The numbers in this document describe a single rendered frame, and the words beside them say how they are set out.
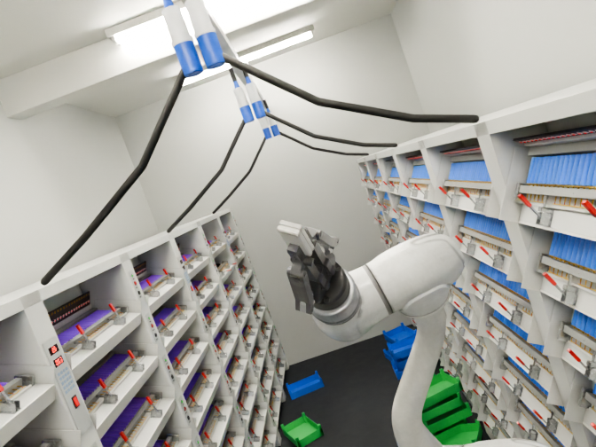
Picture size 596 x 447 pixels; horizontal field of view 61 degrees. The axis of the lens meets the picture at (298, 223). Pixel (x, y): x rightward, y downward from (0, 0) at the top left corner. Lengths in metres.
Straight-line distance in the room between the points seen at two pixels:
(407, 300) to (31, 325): 1.04
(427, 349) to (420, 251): 0.22
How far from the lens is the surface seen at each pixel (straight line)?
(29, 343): 1.57
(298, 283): 0.69
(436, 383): 3.42
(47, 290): 1.66
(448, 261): 0.91
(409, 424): 1.14
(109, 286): 2.21
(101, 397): 1.90
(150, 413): 2.15
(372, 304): 0.89
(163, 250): 2.84
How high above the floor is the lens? 1.75
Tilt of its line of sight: 5 degrees down
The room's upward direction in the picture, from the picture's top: 20 degrees counter-clockwise
